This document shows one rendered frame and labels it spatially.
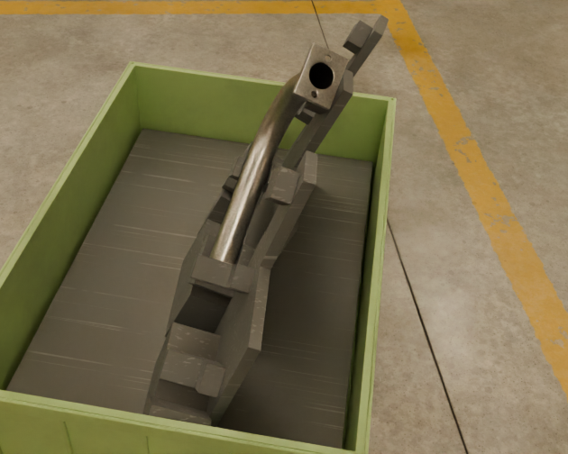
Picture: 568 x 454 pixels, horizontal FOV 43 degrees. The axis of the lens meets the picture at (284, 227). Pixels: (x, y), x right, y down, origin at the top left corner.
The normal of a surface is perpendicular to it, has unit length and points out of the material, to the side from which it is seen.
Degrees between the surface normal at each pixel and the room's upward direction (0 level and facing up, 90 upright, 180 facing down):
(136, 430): 90
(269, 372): 0
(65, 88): 0
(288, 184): 47
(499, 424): 0
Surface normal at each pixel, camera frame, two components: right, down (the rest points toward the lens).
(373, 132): -0.15, 0.66
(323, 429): 0.06, -0.73
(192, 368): 0.21, -0.08
